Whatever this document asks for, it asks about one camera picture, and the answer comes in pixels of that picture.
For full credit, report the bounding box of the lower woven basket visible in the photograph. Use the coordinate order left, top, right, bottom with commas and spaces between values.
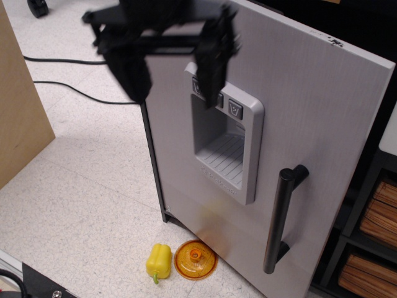
338, 254, 396, 298

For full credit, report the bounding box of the woven basket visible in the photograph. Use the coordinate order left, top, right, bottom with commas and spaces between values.
359, 179, 396, 249
338, 254, 396, 298

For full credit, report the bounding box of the black caster wheel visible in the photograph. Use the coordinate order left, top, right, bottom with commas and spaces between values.
27, 0, 49, 18

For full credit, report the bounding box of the black fridge door handle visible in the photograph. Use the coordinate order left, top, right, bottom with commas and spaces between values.
263, 165, 310, 274

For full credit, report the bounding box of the orange translucent lid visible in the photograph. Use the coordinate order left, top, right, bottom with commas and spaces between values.
174, 240, 218, 280

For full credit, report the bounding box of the tan wooden board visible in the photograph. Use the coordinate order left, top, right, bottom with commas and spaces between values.
1, 4, 55, 187

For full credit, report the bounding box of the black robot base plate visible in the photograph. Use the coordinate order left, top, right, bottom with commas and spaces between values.
22, 263, 76, 298

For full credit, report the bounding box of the yellow toy bell pepper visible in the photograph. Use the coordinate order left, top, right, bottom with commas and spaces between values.
146, 243, 172, 284

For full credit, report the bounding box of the upper woven basket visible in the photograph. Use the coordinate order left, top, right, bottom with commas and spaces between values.
359, 179, 396, 249

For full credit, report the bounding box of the dark grey fridge cabinet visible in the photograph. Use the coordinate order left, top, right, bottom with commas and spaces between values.
147, 1, 396, 227

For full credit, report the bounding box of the black braided cable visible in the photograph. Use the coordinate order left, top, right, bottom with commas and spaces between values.
0, 267, 35, 298

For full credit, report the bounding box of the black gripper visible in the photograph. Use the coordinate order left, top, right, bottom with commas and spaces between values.
82, 1, 239, 109

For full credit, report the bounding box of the grey toy fridge door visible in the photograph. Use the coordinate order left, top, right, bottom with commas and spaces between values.
146, 1, 395, 297

